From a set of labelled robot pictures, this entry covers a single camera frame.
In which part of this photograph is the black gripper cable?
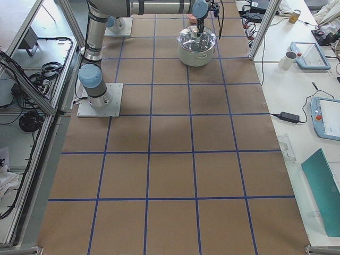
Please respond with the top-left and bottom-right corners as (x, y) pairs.
(209, 0), (225, 40)

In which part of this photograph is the brown paper table cover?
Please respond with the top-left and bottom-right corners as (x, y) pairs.
(38, 1), (308, 254)

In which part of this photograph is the black electronics box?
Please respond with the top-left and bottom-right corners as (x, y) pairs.
(239, 0), (270, 23)

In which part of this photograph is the far teach pendant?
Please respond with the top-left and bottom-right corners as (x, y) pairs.
(290, 42), (331, 70)

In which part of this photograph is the white mug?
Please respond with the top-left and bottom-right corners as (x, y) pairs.
(278, 51), (297, 70)

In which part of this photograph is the teal green board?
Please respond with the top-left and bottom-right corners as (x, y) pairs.
(301, 148), (339, 237)

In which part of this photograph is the near teach pendant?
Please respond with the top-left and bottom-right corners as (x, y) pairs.
(310, 97), (339, 141)

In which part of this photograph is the small black stand box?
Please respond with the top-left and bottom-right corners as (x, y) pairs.
(18, 27), (39, 57)

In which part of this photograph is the black power adapter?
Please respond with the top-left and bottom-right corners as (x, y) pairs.
(279, 112), (300, 124)

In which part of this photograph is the teach pendant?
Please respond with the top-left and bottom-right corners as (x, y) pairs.
(290, 42), (331, 70)
(310, 97), (339, 141)

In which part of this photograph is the aluminium frame post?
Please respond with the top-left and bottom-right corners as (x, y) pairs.
(248, 0), (281, 61)

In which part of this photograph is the pink bowl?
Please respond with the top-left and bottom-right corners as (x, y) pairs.
(187, 14), (197, 24)

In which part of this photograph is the pale green cooking pot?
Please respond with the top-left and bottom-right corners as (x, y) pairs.
(177, 25), (216, 67)

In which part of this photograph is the coiled black cable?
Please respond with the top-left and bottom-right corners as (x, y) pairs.
(19, 110), (45, 133)

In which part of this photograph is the clear plastic holder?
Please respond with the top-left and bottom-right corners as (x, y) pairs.
(277, 134), (296, 162)

